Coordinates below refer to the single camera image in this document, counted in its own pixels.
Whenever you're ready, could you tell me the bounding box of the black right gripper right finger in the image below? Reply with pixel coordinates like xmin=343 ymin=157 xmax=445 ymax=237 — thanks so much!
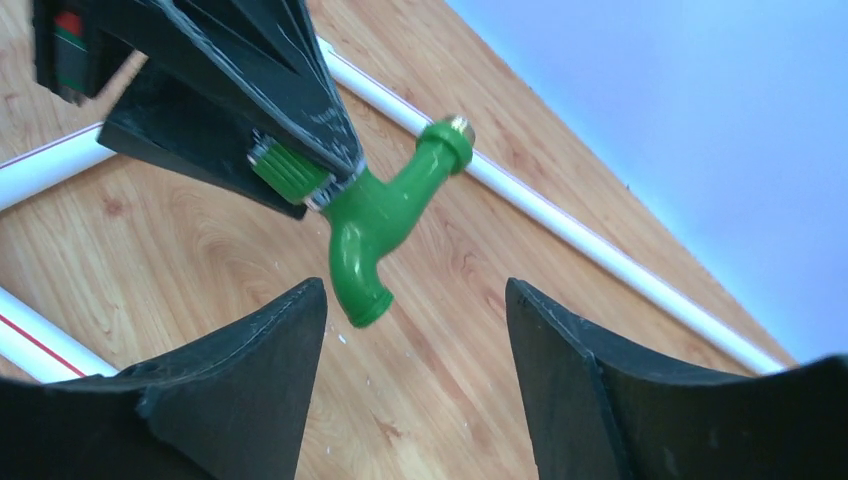
xmin=505 ymin=278 xmax=847 ymax=479

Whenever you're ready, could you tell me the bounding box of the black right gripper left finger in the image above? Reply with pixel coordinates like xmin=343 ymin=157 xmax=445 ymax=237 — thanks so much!
xmin=1 ymin=277 xmax=327 ymax=480

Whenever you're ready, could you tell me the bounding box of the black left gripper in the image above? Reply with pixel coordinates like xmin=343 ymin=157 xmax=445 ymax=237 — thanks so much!
xmin=31 ymin=0 xmax=364 ymax=220

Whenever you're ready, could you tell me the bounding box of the green water faucet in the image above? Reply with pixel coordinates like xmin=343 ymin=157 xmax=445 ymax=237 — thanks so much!
xmin=248 ymin=115 xmax=476 ymax=328

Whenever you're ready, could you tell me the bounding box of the white PVC pipe frame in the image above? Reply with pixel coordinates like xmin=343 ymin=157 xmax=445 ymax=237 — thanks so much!
xmin=1 ymin=40 xmax=785 ymax=383

